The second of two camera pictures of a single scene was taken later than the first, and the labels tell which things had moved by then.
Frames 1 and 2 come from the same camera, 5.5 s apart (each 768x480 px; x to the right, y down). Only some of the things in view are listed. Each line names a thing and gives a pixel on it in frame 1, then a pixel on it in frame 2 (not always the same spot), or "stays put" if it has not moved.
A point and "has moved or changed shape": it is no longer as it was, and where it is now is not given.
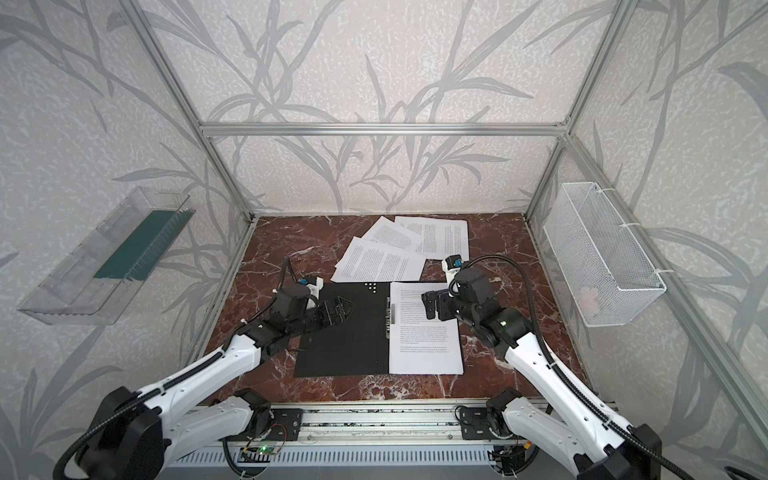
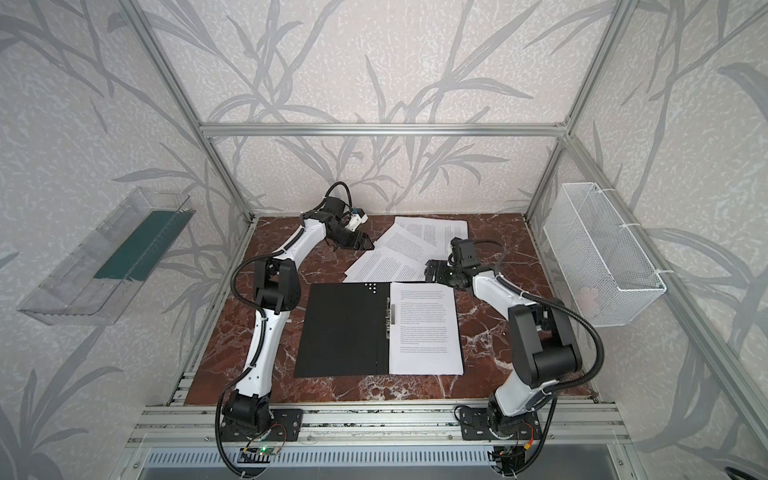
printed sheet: [369, 261] has moved or changed shape
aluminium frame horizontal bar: [383, 129] stays put
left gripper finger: [338, 309] to [364, 243]
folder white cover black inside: [357, 343] stays put
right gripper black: [441, 303] to [440, 273]
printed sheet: [442, 236] stays put
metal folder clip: [389, 316] stays put
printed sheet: [419, 345] stays put
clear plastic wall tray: [97, 281] stays put
